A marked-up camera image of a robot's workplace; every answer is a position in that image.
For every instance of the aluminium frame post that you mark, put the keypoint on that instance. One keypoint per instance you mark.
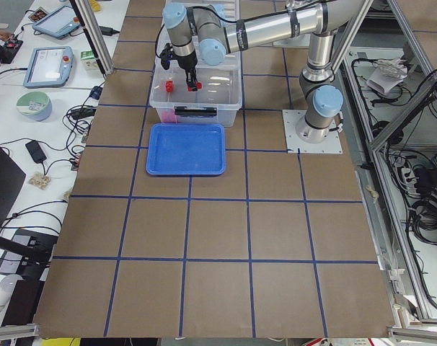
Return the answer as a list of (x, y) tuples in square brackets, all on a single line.
[(92, 31)]

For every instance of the upper blue teach pendant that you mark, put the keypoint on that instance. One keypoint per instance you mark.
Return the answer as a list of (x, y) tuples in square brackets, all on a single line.
[(58, 23)]

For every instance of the blue teach pendant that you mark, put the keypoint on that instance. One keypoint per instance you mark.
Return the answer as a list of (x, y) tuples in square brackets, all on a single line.
[(58, 23), (49, 67)]

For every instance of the green blue bowl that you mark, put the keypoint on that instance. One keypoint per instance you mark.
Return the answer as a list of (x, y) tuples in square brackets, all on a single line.
[(35, 105)]

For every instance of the cracker pile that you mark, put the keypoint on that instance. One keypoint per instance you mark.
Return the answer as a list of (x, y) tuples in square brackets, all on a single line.
[(39, 180)]

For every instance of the red block in box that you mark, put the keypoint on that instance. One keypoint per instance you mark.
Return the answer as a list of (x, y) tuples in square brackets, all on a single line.
[(169, 86)]

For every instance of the lower blue teach pendant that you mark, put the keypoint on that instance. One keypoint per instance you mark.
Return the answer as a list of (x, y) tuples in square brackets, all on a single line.
[(49, 67)]

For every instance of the white cylinder cup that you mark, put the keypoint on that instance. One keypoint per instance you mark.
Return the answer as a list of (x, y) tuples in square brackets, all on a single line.
[(7, 286)]

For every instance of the red block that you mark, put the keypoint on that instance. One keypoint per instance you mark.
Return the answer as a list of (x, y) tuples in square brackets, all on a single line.
[(169, 86), (196, 86)]

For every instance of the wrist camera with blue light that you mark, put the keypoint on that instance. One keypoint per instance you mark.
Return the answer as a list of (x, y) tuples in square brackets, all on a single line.
[(166, 56)]

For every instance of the green white milk carton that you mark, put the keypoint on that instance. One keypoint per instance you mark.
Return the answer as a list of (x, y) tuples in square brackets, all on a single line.
[(88, 60)]

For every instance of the black power adapter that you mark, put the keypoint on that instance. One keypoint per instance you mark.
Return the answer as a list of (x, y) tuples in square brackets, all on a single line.
[(34, 149)]

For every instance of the blue plastic tray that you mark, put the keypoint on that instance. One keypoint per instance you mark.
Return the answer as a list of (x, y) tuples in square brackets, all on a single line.
[(186, 149)]

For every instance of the black monitor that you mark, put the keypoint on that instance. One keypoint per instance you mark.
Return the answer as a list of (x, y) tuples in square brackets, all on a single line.
[(11, 181)]

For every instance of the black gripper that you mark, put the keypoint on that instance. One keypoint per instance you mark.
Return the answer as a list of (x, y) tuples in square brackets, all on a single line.
[(187, 63)]

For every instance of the clear plastic storage box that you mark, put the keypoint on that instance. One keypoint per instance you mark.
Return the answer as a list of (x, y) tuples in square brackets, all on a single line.
[(217, 99)]

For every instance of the black box latch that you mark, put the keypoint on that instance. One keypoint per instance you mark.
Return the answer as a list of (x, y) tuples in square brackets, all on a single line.
[(183, 111)]

